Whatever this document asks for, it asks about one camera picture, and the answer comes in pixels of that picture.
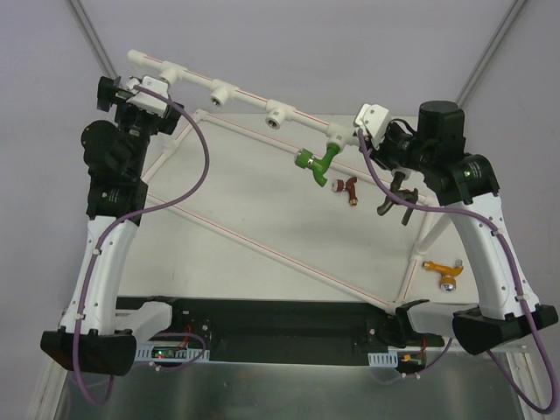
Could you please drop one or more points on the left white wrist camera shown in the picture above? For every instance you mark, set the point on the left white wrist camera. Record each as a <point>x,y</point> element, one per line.
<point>146,93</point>

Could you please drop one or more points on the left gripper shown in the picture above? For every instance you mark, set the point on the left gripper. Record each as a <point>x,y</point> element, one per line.
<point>110,94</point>

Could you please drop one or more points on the white cable duct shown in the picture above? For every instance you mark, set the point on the white cable duct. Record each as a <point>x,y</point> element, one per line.
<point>383,360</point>
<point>171,354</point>

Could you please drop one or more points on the green water faucet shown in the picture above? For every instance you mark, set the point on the green water faucet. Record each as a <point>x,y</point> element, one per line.
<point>319,166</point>

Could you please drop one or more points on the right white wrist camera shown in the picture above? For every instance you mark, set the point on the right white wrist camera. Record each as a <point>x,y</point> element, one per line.
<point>373,119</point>

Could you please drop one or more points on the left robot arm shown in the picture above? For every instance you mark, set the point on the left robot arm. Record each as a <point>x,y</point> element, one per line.
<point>88,337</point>

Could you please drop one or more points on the brown water faucet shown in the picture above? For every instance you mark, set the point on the brown water faucet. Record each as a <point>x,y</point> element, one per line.
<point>346,186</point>

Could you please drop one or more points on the yellow water faucet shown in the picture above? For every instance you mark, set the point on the yellow water faucet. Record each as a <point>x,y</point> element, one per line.
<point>448,274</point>

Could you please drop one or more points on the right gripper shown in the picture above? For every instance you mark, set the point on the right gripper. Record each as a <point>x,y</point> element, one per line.
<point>391,164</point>

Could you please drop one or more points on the left white cable duct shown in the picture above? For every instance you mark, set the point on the left white cable duct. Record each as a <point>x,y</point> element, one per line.
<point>171,354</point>

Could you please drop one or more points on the right white cable duct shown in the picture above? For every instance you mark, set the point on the right white cable duct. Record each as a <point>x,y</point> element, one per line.
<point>383,360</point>

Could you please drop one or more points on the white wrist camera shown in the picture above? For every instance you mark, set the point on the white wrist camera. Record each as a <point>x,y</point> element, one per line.
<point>146,93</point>
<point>373,119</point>

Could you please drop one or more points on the white PVC pipe frame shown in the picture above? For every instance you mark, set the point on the white PVC pipe frame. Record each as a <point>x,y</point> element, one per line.
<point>240,220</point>

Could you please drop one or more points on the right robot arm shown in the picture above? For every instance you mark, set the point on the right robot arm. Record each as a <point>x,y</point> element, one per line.
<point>467,193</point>

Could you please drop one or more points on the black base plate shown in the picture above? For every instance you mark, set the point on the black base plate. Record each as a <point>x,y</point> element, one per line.
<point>286,332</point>

